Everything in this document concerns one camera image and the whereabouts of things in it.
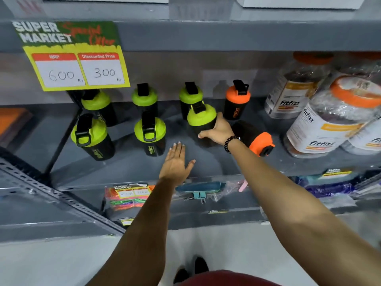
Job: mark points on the person's left hand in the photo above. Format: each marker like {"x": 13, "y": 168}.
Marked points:
{"x": 175, "y": 166}

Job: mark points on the person's right hand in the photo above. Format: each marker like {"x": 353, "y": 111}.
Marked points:
{"x": 221, "y": 132}

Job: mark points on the green-lid shaker bottle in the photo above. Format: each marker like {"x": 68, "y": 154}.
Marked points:
{"x": 201, "y": 117}
{"x": 95, "y": 145}
{"x": 150, "y": 137}

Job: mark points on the orange-lid shaker bottle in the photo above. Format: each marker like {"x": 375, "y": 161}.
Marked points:
{"x": 259, "y": 141}
{"x": 237, "y": 99}

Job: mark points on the grey metal shelving rack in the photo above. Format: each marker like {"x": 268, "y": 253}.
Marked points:
{"x": 134, "y": 169}

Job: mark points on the row of green-lid shakers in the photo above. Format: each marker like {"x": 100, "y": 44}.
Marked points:
{"x": 145, "y": 98}

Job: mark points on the person's right forearm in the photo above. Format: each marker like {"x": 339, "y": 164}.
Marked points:
{"x": 297, "y": 211}

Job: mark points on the person's left forearm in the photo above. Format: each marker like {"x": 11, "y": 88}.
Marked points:
{"x": 140, "y": 235}

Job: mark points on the person's black shoe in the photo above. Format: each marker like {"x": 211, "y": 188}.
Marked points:
{"x": 181, "y": 277}
{"x": 201, "y": 265}

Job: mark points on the person's maroon shirt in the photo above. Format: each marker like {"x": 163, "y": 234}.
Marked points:
{"x": 229, "y": 280}

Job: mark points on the teal pouch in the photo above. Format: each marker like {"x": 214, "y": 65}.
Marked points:
{"x": 199, "y": 187}

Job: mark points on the small yellow price tag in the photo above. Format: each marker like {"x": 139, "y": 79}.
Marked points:
{"x": 131, "y": 192}

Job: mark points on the clear plastic bag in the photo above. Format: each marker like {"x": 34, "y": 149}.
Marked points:
{"x": 229, "y": 187}

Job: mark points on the colourful bands packet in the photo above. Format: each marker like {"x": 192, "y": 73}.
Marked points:
{"x": 128, "y": 202}

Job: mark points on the purple blue packet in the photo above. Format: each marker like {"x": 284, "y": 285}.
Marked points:
{"x": 327, "y": 189}

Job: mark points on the grey slotted metal rack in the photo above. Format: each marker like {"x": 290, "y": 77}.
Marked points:
{"x": 44, "y": 211}

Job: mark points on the yellow green price sign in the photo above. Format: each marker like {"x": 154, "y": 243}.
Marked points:
{"x": 71, "y": 71}

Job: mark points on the orange book stack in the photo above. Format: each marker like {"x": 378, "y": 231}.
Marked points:
{"x": 12, "y": 122}

